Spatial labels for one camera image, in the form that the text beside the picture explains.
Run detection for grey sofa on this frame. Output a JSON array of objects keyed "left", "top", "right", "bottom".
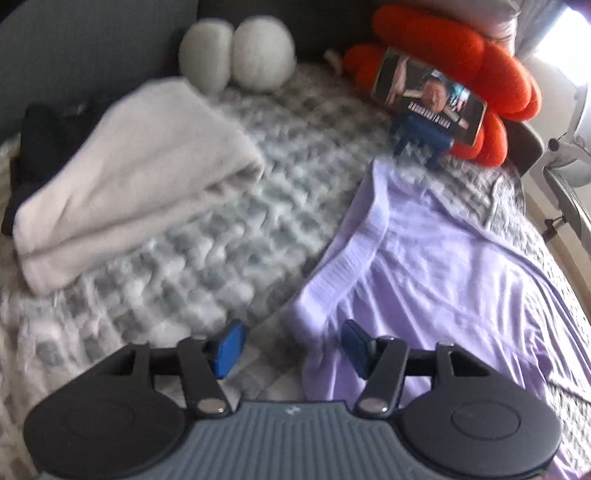
[{"left": 0, "top": 0, "right": 546, "bottom": 176}]

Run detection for white pillow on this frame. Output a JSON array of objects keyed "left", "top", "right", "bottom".
[{"left": 480, "top": 0, "right": 527, "bottom": 42}]

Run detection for orange knitted cushion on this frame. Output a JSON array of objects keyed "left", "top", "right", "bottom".
[{"left": 342, "top": 6, "right": 542, "bottom": 167}]

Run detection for grey office chair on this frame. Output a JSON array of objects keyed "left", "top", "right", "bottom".
[{"left": 542, "top": 78, "right": 591, "bottom": 241}]

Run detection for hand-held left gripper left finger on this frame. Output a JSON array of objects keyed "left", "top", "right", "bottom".
[{"left": 119, "top": 319, "right": 247, "bottom": 418}]

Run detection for dark folded garment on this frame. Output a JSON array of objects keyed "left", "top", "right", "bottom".
[{"left": 0, "top": 102, "right": 112, "bottom": 236}]

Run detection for purple pants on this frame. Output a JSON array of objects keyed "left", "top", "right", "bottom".
[{"left": 286, "top": 159, "right": 591, "bottom": 480}]

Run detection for blue phone stand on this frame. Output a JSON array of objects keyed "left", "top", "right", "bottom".
[{"left": 390, "top": 113, "right": 453, "bottom": 172}]

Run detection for white plush toy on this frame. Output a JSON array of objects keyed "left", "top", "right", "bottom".
[{"left": 178, "top": 16, "right": 297, "bottom": 95}]

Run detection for folded cream garment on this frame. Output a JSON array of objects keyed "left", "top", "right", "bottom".
[{"left": 13, "top": 76, "right": 266, "bottom": 295}]

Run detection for smartphone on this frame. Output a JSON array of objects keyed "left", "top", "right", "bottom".
[{"left": 372, "top": 46, "right": 488, "bottom": 147}]

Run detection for beige curtain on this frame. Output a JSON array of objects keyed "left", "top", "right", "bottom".
[{"left": 512, "top": 0, "right": 583, "bottom": 63}]

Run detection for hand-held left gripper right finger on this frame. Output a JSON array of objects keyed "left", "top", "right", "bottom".
[{"left": 341, "top": 320, "right": 469, "bottom": 418}]

